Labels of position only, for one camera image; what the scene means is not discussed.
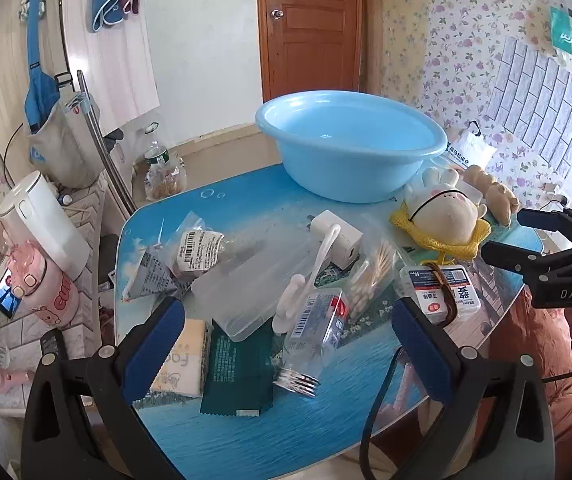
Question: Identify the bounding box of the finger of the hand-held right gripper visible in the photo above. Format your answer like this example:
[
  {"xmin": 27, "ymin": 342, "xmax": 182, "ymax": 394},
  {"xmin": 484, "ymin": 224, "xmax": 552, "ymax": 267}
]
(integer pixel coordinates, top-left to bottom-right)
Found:
[
  {"xmin": 481, "ymin": 241, "xmax": 572, "ymax": 274},
  {"xmin": 517, "ymin": 207, "xmax": 572, "ymax": 246}
]

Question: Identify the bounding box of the brown plush bear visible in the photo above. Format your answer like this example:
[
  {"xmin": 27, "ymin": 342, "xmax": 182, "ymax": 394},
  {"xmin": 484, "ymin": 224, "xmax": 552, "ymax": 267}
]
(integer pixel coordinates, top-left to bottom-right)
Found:
[{"xmin": 464, "ymin": 164, "xmax": 521, "ymax": 224}]

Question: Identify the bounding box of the grey printed packet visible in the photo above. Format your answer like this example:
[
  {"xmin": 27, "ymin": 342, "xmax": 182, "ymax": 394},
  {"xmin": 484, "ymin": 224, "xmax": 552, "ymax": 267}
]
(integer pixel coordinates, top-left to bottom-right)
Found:
[{"xmin": 120, "ymin": 247, "xmax": 189, "ymax": 303}]

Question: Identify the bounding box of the teal plastic packet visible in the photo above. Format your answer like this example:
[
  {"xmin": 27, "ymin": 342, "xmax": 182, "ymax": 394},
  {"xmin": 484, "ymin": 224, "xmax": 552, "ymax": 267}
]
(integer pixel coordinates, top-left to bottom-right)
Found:
[{"xmin": 547, "ymin": 1, "xmax": 572, "ymax": 57}]

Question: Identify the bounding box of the white charger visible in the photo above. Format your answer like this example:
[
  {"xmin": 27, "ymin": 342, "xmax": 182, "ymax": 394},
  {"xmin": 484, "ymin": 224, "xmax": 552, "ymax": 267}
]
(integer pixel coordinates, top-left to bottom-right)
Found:
[{"xmin": 306, "ymin": 210, "xmax": 364, "ymax": 269}]

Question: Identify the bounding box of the clear toothpick box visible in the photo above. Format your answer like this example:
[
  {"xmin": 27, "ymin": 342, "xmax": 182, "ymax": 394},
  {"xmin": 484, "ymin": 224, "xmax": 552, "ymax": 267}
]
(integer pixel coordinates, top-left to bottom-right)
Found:
[{"xmin": 345, "ymin": 240, "xmax": 407, "ymax": 322}]

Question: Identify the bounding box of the white wooden board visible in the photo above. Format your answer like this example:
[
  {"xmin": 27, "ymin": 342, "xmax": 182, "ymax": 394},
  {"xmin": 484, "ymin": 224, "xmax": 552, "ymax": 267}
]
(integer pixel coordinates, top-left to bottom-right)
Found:
[
  {"xmin": 0, "ymin": 0, "xmax": 74, "ymax": 188},
  {"xmin": 60, "ymin": 0, "xmax": 161, "ymax": 131}
]

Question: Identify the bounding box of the scenery print desktop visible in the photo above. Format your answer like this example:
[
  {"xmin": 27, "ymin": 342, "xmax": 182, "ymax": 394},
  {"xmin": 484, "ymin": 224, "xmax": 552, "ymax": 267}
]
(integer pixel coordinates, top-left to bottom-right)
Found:
[{"xmin": 116, "ymin": 162, "xmax": 542, "ymax": 463}]

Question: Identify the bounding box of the large clear plastic container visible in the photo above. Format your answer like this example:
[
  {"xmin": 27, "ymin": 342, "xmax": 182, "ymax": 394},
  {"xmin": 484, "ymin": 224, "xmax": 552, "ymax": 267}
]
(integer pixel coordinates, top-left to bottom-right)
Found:
[{"xmin": 190, "ymin": 237, "xmax": 319, "ymax": 343}]

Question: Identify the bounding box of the grey cloth bag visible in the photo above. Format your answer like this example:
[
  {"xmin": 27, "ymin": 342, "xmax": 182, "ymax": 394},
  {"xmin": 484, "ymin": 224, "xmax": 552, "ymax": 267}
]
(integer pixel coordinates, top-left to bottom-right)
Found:
[{"xmin": 26, "ymin": 94, "xmax": 104, "ymax": 189}]

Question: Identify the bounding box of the dark green packet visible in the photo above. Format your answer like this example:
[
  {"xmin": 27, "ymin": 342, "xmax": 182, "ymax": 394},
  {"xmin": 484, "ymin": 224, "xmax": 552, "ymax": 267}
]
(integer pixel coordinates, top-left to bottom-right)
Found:
[{"xmin": 200, "ymin": 319, "xmax": 277, "ymax": 417}]

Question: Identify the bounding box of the white pill box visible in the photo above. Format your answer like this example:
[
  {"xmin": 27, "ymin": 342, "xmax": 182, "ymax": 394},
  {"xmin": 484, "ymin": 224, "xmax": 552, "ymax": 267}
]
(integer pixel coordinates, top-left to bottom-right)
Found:
[{"xmin": 399, "ymin": 263, "xmax": 478, "ymax": 326}]

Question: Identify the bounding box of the smartphone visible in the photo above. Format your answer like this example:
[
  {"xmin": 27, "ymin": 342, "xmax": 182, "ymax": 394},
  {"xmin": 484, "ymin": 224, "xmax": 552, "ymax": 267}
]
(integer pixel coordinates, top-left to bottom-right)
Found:
[{"xmin": 0, "ymin": 261, "xmax": 22, "ymax": 319}]

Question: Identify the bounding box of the brown hair tie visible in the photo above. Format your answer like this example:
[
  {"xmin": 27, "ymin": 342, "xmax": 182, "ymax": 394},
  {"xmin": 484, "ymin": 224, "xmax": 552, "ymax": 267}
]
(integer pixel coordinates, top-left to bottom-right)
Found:
[{"xmin": 423, "ymin": 261, "xmax": 461, "ymax": 322}]

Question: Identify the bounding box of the metal rack pole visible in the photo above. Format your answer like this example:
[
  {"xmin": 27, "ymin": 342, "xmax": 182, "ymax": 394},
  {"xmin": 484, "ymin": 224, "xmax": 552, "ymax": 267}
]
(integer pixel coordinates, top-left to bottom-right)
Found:
[{"xmin": 76, "ymin": 70, "xmax": 137, "ymax": 217}]

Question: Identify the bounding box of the pink cartoon cup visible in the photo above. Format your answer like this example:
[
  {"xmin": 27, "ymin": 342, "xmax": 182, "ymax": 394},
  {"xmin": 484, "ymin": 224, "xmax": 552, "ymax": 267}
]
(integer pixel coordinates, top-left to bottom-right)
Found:
[{"xmin": 8, "ymin": 241, "xmax": 82, "ymax": 330}]

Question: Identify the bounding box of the water bottle green label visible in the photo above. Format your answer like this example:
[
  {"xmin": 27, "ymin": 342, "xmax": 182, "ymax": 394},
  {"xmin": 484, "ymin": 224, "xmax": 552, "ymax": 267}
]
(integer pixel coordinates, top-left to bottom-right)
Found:
[{"xmin": 143, "ymin": 121, "xmax": 187, "ymax": 202}]

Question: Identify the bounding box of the white plastic hook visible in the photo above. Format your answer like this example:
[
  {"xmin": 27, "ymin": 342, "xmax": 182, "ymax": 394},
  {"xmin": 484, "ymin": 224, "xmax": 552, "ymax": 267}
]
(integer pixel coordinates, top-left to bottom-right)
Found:
[{"xmin": 272, "ymin": 223, "xmax": 341, "ymax": 333}]

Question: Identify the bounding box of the blue plastic basin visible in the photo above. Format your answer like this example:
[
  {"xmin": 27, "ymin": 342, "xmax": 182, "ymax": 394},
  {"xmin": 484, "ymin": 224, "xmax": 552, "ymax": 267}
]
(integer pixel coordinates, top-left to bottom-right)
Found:
[{"xmin": 256, "ymin": 90, "xmax": 449, "ymax": 204}]

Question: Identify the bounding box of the brown wooden door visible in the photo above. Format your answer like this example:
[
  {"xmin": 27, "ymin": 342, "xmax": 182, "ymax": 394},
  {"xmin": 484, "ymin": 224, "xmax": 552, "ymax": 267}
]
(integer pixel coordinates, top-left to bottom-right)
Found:
[{"xmin": 257, "ymin": 0, "xmax": 364, "ymax": 103}]

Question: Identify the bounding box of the white plush toy yellow hat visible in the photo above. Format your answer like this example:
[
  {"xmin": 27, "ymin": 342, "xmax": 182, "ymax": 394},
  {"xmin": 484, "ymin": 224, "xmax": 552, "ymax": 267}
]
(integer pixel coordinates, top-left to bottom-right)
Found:
[{"xmin": 390, "ymin": 166, "xmax": 493, "ymax": 261}]

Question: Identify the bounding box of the white electric kettle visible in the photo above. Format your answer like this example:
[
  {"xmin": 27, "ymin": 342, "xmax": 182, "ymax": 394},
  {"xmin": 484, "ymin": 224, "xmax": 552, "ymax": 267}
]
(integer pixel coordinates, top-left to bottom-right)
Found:
[{"xmin": 0, "ymin": 170, "xmax": 91, "ymax": 281}]

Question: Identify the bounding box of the brick pattern side shelf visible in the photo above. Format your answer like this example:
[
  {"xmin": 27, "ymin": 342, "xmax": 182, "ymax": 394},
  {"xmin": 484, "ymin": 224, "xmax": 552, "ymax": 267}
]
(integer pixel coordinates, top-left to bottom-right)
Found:
[{"xmin": 0, "ymin": 172, "xmax": 114, "ymax": 413}]

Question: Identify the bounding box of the person's orange clothing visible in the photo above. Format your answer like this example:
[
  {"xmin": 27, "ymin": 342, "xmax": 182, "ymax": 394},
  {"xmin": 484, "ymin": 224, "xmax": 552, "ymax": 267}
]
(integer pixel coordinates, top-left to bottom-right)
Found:
[{"xmin": 488, "ymin": 284, "xmax": 572, "ymax": 461}]

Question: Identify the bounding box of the white shopping bag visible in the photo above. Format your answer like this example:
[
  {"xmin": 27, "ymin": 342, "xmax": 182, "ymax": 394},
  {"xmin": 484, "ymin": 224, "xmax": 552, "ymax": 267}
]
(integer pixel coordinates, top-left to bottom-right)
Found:
[{"xmin": 441, "ymin": 121, "xmax": 498, "ymax": 172}]

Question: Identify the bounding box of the clear bottle red label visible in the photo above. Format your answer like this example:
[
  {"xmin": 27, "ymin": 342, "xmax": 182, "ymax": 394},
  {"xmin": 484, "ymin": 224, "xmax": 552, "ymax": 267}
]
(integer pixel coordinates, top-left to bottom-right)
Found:
[{"xmin": 273, "ymin": 287, "xmax": 351, "ymax": 398}]

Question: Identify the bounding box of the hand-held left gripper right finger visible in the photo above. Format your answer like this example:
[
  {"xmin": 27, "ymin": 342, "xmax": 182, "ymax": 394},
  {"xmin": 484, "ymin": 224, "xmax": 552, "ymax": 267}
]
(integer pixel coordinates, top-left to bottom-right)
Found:
[{"xmin": 390, "ymin": 297, "xmax": 557, "ymax": 480}]

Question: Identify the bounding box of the blue strap bag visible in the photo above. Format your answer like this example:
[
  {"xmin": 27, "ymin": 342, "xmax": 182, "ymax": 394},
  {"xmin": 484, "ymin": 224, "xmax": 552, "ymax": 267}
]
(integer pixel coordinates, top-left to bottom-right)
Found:
[{"xmin": 20, "ymin": 0, "xmax": 62, "ymax": 133}]

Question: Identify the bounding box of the black device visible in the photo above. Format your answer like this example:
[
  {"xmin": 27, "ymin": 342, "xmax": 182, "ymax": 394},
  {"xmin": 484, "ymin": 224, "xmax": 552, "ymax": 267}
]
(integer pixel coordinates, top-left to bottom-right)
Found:
[{"xmin": 40, "ymin": 329, "xmax": 69, "ymax": 359}]

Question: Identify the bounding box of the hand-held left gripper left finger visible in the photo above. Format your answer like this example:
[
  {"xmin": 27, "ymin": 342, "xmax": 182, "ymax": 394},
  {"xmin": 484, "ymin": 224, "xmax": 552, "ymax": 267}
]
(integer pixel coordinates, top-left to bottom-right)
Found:
[{"xmin": 20, "ymin": 296, "xmax": 187, "ymax": 480}]

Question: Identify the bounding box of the black cable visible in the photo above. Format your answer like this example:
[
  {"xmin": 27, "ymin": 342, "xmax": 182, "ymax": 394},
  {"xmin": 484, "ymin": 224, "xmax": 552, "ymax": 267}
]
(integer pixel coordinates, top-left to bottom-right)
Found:
[{"xmin": 360, "ymin": 344, "xmax": 417, "ymax": 480}]

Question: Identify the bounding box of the labelled clear plastic bag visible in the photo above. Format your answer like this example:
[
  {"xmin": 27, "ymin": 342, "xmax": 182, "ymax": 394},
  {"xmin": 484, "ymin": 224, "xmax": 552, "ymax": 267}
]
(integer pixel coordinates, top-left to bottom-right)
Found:
[{"xmin": 163, "ymin": 212, "xmax": 229, "ymax": 281}]

